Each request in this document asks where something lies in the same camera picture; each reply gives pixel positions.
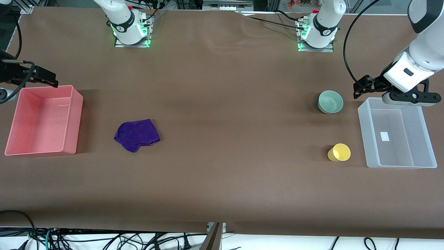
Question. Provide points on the aluminium frame profile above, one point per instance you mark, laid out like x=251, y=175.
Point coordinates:
x=27, y=9

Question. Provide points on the green bowl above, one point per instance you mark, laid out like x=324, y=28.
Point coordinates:
x=330, y=102

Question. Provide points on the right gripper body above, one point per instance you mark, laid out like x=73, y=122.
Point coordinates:
x=10, y=73

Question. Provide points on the yellow cup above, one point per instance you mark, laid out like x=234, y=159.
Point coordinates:
x=340, y=152

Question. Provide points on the pink plastic bin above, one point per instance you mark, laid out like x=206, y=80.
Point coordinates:
x=41, y=121

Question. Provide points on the clear plastic bin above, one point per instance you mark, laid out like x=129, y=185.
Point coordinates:
x=399, y=152

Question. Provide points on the purple cloth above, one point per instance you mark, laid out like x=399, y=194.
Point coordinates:
x=137, y=133

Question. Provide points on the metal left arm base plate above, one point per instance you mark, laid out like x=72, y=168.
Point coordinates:
x=321, y=50

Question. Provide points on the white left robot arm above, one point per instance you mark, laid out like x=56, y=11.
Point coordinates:
x=326, y=21

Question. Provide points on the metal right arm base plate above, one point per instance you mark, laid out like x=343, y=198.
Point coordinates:
x=133, y=45

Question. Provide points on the white power strip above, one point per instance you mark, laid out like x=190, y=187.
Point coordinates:
x=227, y=7

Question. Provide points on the white label in bin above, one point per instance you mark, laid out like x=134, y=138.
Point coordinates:
x=384, y=136

